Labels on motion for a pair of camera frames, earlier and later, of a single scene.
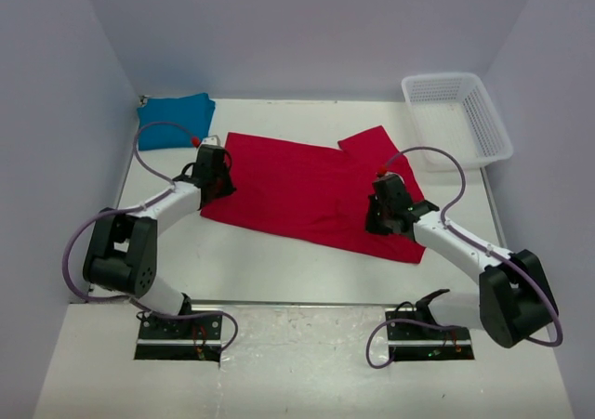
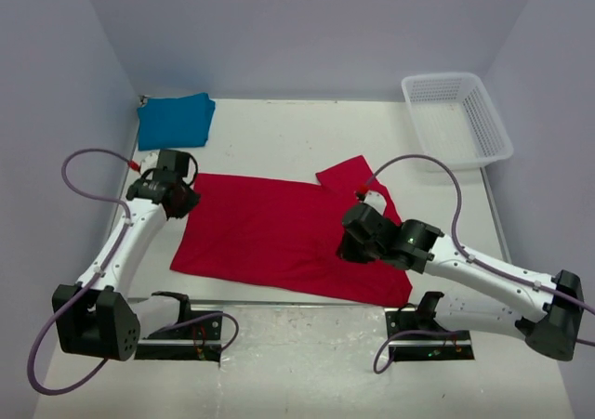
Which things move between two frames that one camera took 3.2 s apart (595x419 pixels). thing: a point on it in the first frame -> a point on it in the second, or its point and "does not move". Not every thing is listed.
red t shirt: (317, 192) -> (285, 233)
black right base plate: (412, 341) does not move
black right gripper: (370, 225) -> (347, 252)
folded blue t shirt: (174, 123) does not move
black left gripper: (228, 188) -> (191, 202)
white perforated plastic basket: (455, 111) does not move
